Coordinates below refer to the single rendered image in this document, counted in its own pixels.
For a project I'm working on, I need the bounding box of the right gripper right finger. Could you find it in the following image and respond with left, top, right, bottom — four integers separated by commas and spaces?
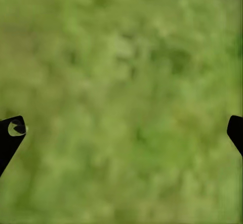
227, 115, 243, 156

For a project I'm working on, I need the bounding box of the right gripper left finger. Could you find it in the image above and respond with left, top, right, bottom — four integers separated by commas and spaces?
0, 116, 27, 176

